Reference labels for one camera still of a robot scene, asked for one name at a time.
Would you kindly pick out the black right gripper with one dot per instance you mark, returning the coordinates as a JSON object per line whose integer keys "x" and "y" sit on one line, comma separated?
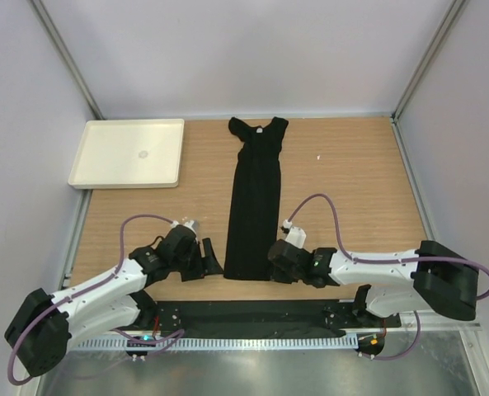
{"x": 278, "y": 276}

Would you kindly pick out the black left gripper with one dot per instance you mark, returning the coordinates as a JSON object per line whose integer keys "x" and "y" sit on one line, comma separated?
{"x": 206, "y": 265}

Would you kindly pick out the black tank top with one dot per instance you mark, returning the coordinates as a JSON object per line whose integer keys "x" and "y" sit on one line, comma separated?
{"x": 255, "y": 203}

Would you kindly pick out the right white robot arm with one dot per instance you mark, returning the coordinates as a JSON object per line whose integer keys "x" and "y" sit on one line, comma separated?
{"x": 429, "y": 277}

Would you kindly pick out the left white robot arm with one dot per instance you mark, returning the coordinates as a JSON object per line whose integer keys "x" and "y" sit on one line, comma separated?
{"x": 47, "y": 326}

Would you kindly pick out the white plastic tray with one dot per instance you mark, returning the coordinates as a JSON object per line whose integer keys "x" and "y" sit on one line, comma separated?
{"x": 128, "y": 154}

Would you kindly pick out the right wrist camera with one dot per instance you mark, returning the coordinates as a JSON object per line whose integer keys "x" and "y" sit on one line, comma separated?
{"x": 292, "y": 234}

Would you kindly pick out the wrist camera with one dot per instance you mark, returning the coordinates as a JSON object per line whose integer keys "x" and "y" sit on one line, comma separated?
{"x": 292, "y": 234}
{"x": 191, "y": 224}

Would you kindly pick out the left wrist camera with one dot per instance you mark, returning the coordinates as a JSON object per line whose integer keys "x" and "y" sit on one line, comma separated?
{"x": 191, "y": 224}

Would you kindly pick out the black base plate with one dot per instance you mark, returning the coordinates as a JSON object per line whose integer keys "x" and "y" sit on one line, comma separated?
{"x": 261, "y": 319}

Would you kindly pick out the slotted cable duct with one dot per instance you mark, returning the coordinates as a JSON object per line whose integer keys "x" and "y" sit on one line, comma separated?
{"x": 114, "y": 342}

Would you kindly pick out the aluminium rail front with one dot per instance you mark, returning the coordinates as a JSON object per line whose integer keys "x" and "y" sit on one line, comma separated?
{"x": 431, "y": 321}

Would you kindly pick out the left aluminium frame post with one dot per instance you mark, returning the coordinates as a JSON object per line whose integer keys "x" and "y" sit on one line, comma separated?
{"x": 56, "y": 39}

